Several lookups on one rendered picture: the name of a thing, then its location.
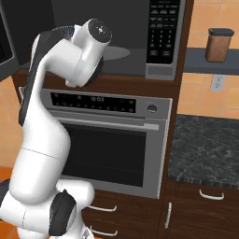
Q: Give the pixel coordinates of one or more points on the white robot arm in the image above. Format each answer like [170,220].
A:
[40,149]

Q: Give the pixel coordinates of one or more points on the black glass oven door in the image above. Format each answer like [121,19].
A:
[109,155]

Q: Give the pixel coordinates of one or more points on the grey microwave turntable plate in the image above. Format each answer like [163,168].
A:
[118,53]

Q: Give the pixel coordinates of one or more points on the black and silver microwave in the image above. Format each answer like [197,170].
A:
[161,37]

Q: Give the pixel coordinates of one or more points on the dark brown cupboard door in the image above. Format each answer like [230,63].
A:
[205,221]

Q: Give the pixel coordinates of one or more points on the dark grey microwave door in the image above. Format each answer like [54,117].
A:
[18,25]

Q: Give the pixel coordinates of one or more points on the silver oven knob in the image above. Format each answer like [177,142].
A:
[151,108]

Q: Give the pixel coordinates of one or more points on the dark brown tall cabinet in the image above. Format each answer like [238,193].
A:
[130,84]

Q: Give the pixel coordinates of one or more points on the silver built-in oven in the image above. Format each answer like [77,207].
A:
[155,102]

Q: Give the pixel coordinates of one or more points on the dark brown drawer front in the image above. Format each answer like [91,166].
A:
[186,191]
[137,228]
[137,207]

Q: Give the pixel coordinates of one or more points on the brown jar with black lid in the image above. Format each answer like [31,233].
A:
[218,46]

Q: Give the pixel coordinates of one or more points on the grey wall shelf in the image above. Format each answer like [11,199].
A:
[199,63]

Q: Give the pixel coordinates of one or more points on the white wall outlet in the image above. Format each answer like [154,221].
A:
[217,83]

